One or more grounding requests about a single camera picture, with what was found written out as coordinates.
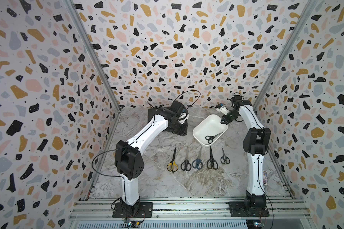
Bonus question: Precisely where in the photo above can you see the white plastic storage box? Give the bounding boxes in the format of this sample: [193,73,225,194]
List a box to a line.
[193,114,228,147]

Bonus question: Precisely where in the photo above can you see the small black thin scissors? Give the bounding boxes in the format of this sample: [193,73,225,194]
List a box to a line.
[220,149,230,164]

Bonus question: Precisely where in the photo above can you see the long all-black scissors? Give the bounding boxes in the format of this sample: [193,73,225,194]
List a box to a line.
[206,146,218,170]

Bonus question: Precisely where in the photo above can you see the black handled steel scissors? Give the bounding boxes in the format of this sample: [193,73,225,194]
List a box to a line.
[181,148,192,171]

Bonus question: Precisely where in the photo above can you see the yellow handled scissors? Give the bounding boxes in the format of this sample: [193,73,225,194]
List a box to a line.
[167,148,178,173]

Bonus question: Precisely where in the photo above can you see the blue handled scissors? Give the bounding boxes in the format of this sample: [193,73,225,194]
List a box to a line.
[192,148,203,170]

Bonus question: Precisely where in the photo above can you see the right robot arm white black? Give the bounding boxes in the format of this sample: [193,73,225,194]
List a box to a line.
[216,95,271,214]

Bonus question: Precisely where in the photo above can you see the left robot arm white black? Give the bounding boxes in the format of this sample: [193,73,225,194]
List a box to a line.
[115,101,189,207]

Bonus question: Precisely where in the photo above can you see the black ribbed hard case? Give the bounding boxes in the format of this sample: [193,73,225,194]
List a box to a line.
[148,107,174,133]

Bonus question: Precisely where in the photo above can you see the colourful card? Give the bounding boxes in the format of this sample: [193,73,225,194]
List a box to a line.
[262,170,268,185]

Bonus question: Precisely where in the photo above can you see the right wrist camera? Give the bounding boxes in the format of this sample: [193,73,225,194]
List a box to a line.
[216,103,229,115]

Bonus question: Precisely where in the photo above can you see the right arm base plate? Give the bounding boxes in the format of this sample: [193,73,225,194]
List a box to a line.
[228,201,269,217]

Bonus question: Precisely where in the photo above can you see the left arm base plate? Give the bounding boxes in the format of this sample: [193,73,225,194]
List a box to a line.
[112,201,153,219]

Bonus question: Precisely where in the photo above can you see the right corner aluminium post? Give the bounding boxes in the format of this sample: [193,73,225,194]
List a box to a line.
[253,0,318,110]

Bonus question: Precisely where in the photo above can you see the corner aluminium post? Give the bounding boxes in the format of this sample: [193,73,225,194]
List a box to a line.
[253,0,318,110]
[63,0,121,113]

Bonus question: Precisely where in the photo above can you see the aluminium mounting rail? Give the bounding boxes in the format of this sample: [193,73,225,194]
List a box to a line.
[69,197,316,229]

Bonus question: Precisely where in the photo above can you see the left corner aluminium post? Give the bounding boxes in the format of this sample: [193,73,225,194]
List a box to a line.
[63,0,121,113]

